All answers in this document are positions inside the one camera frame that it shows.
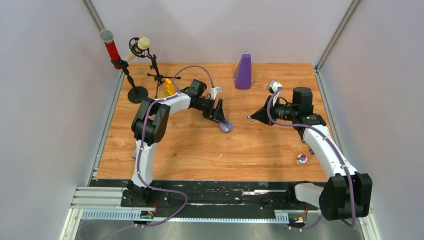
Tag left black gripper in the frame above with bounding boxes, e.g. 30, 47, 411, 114
194, 97, 227, 125

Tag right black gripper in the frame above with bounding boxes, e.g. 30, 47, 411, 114
250, 95, 297, 127

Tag lavender oval charging case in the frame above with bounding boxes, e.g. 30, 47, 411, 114
218, 121, 234, 133

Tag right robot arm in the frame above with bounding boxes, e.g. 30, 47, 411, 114
250, 82, 373, 222

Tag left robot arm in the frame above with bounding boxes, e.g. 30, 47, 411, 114
126, 79, 234, 207

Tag purple metronome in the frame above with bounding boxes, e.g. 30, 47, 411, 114
234, 52, 252, 90

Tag yellow green toy block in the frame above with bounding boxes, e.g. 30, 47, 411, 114
164, 78, 177, 97

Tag small red white toy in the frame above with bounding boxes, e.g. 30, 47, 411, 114
296, 153, 308, 165

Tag colourful toy truck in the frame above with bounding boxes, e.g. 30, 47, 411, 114
301, 138, 315, 155

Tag black round-base mic stand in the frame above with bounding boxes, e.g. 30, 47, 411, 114
111, 59, 148, 104

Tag silver glitter microphone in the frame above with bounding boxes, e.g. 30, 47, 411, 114
131, 149, 137, 159

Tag beige condenser microphone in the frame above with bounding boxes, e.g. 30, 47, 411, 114
125, 37, 150, 62

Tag red microphone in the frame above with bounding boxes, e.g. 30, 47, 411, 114
99, 29, 122, 70

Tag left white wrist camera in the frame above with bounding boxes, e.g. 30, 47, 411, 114
208, 86, 223, 100

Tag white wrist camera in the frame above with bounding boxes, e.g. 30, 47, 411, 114
208, 86, 223, 100
266, 80, 283, 94

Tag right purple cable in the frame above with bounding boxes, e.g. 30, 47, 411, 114
266, 87, 357, 229

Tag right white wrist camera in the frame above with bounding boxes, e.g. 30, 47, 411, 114
266, 80, 283, 94

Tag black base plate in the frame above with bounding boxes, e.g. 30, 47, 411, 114
89, 179, 317, 219

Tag slotted cable duct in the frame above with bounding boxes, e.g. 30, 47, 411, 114
81, 209, 290, 223

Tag aluminium frame rail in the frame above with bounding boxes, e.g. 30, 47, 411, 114
70, 186, 126, 209

